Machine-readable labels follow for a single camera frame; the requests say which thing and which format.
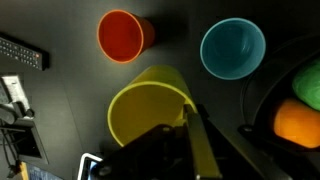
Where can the blue plastic cup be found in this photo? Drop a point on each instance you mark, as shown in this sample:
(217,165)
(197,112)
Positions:
(233,48)

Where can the black bowl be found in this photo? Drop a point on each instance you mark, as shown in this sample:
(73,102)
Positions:
(263,86)

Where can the white electronic device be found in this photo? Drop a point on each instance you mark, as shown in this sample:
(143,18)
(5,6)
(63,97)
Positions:
(13,90)

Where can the black table socket box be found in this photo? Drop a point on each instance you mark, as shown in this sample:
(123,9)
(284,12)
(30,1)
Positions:
(30,143)

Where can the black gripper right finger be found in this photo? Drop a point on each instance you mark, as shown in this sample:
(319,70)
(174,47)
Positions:
(240,156)

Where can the tablet with lit screen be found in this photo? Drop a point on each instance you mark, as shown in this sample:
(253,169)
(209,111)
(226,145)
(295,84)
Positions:
(88,166)

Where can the orange plastic cup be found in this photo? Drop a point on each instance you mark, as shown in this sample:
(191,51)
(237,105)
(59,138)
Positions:
(121,36)

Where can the yellow plastic cup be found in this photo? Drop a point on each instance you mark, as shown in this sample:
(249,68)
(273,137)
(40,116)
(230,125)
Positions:
(146,106)

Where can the green toy fruit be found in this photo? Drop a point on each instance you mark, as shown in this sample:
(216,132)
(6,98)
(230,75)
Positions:
(308,85)

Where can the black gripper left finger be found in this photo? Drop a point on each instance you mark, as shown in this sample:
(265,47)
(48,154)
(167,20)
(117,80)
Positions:
(201,146)

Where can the black remote control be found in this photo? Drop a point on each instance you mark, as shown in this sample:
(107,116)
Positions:
(21,51)

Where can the orange toy fruit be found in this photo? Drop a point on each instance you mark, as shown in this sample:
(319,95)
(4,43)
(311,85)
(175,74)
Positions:
(296,123)

